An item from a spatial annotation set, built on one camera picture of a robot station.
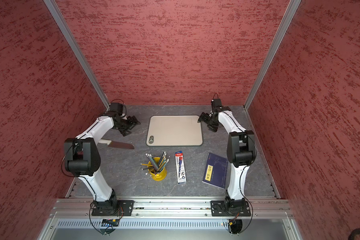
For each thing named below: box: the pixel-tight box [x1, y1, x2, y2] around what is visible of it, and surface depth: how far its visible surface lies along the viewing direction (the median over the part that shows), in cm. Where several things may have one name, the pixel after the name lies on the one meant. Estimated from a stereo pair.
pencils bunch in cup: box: [140, 151, 170, 175], surface depth 80 cm
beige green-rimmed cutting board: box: [146, 115, 203, 146], surface depth 106 cm
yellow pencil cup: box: [147, 156, 167, 182], surface depth 79 cm
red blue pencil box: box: [175, 151, 187, 184], surface depth 89 cm
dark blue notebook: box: [202, 152, 229, 190], surface depth 87 cm
